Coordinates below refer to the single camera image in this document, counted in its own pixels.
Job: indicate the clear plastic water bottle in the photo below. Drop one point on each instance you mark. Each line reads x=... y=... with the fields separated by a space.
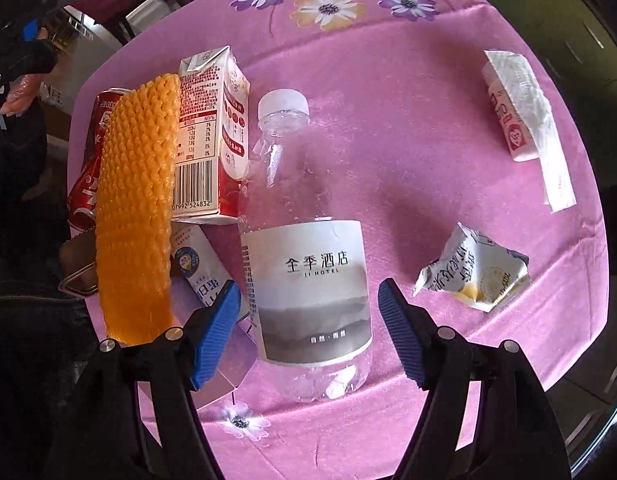
x=298 y=240

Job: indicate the pink floral tablecloth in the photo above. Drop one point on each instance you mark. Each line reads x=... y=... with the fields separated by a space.
x=398 y=125

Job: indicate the person's left hand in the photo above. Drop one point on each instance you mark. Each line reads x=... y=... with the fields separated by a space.
x=23 y=92

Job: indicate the orange foam fruit net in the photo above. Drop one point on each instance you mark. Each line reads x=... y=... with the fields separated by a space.
x=133 y=210

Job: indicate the purple cardboard box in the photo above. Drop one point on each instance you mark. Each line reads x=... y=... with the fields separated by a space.
x=223 y=365

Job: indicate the brown stool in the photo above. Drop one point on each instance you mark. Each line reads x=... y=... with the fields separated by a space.
x=78 y=265

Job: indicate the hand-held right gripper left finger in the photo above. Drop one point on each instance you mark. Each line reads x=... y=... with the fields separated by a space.
x=216 y=335

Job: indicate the white blue drink carton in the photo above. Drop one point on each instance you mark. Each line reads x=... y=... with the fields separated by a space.
x=203 y=270

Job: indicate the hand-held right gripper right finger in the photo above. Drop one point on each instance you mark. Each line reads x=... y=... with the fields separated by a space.
x=401 y=335

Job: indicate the white pink tissue pack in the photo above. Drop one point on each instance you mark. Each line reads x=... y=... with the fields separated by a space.
x=508 y=120

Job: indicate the red white milk carton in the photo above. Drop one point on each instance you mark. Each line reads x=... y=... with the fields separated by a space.
x=213 y=125

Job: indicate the person's dark clothing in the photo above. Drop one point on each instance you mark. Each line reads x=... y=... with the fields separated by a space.
x=23 y=310

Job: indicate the white snack wrapper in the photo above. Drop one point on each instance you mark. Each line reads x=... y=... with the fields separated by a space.
x=473 y=275

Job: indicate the red soda can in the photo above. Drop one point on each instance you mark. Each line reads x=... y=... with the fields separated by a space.
x=88 y=170

